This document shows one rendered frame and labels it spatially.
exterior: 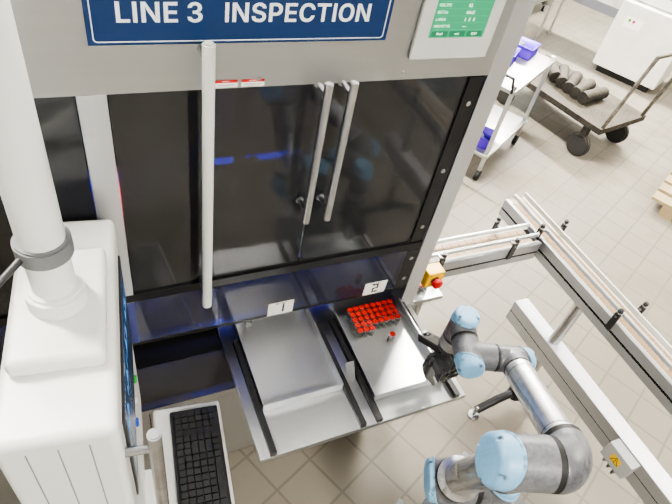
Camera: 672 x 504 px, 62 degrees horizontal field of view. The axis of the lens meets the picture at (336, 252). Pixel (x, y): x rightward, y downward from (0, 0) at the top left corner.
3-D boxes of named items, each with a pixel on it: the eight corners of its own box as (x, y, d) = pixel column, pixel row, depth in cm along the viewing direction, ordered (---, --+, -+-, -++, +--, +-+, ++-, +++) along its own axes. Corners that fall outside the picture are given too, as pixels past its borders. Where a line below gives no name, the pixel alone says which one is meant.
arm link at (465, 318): (457, 325, 150) (452, 300, 156) (444, 348, 158) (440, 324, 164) (484, 328, 151) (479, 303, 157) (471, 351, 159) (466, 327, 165)
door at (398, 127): (298, 260, 166) (329, 80, 125) (420, 238, 182) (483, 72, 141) (299, 261, 165) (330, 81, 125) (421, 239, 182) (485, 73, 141)
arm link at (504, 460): (469, 507, 156) (572, 493, 108) (417, 504, 154) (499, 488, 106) (466, 462, 161) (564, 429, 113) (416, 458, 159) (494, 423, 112)
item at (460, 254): (399, 290, 215) (409, 262, 204) (381, 262, 224) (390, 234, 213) (535, 260, 241) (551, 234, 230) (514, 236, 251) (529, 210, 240)
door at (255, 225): (133, 290, 148) (106, 91, 107) (297, 260, 166) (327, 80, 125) (133, 292, 147) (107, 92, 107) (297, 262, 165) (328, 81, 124)
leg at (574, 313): (501, 390, 283) (569, 293, 230) (514, 386, 287) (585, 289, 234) (511, 405, 278) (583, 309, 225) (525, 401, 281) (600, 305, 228)
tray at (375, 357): (332, 318, 195) (334, 311, 193) (397, 303, 205) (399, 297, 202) (372, 401, 174) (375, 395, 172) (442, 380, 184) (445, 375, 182)
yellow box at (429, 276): (414, 274, 206) (419, 261, 201) (431, 271, 209) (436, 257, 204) (424, 289, 201) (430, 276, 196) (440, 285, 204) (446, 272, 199)
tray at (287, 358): (232, 323, 186) (232, 317, 184) (304, 308, 196) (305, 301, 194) (262, 412, 165) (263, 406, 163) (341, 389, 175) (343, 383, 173)
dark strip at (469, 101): (393, 285, 195) (469, 75, 139) (405, 282, 196) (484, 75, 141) (395, 287, 194) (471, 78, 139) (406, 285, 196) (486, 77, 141)
